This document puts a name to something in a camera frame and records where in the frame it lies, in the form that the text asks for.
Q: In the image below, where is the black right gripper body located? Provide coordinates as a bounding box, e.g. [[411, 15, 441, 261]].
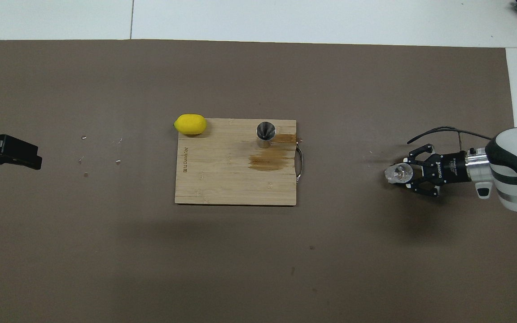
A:
[[429, 153, 472, 184]]

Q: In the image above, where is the clear glass cup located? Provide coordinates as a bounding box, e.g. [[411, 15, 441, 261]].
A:
[[384, 163, 414, 186]]

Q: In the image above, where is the steel jigger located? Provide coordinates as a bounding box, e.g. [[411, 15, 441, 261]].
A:
[[256, 122, 276, 149]]

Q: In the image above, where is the brown table mat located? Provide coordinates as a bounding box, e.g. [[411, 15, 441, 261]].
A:
[[0, 39, 517, 323]]

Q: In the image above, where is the yellow lemon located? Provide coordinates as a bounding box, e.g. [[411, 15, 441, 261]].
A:
[[174, 114, 207, 136]]

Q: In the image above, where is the wooden cutting board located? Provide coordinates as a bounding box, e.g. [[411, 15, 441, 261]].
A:
[[175, 118, 305, 206]]

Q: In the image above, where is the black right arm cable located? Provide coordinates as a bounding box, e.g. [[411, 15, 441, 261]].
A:
[[407, 127, 495, 155]]

